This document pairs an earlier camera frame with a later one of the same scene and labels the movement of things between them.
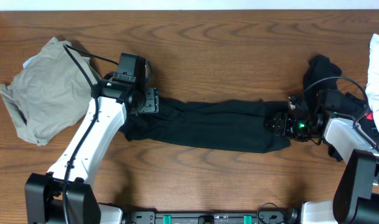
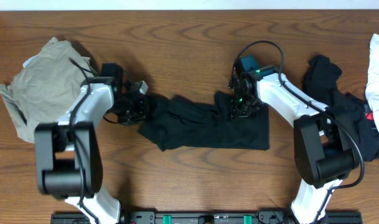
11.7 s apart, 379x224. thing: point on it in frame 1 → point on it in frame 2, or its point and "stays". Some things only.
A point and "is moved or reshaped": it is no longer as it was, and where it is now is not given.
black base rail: [289, 216] stays
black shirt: [237, 125] is moved or reshaped
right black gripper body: [295, 129] → [243, 107]
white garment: [376, 85] stays
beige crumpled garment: [51, 91] stays
